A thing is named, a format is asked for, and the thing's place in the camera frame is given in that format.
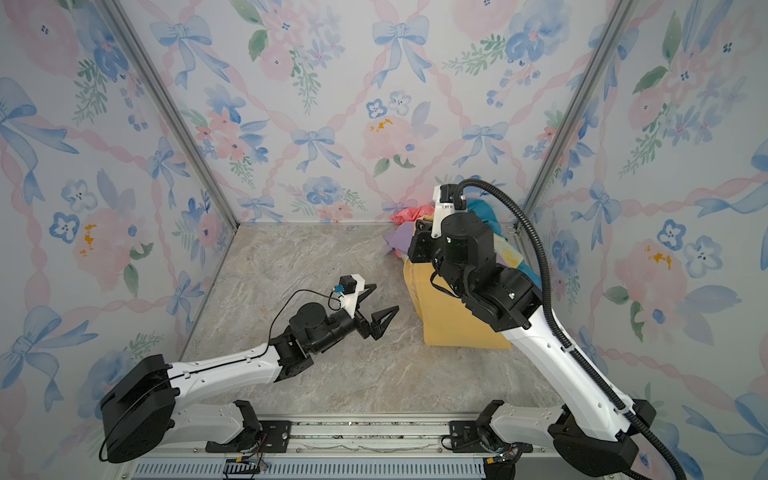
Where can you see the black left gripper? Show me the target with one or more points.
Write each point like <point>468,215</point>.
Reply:
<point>363,321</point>

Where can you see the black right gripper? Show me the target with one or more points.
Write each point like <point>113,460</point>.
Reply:
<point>421,246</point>

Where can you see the mustard yellow cloth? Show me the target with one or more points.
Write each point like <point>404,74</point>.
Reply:
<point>446,322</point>

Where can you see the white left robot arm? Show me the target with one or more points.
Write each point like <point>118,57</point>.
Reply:
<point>159,403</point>

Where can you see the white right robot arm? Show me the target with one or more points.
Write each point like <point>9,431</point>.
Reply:
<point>466,298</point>

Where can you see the pastel tie-dye cloth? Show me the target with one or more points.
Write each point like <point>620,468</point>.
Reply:
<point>506,253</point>

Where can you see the purple cloth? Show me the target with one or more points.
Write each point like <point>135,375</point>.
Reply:
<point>399,239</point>

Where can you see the pink patterned cloth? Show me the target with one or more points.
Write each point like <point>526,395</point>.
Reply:
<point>412,214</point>

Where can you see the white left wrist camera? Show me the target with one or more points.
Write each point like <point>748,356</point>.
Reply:
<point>348,291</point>

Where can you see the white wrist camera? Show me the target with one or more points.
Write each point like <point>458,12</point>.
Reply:
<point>348,291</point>
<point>447,201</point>

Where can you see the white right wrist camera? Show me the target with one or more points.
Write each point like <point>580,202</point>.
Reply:
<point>447,201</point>

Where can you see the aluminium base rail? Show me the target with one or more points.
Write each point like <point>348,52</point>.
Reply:
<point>386,446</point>

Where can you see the grey metal right post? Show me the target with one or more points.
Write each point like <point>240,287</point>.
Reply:
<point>582,95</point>

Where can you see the grey metal corner post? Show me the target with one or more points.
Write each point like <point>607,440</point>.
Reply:
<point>117,19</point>

